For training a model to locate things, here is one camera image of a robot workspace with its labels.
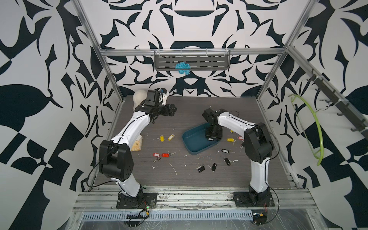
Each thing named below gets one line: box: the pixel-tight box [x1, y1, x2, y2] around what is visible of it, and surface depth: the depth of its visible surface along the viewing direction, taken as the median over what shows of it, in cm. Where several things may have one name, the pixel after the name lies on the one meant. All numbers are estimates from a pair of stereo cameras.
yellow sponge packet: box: [130, 133, 143, 152], surface depth 91 cm
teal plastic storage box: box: [181, 122, 222, 156], surface depth 96 cm
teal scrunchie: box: [174, 61, 192, 75], surface depth 93 cm
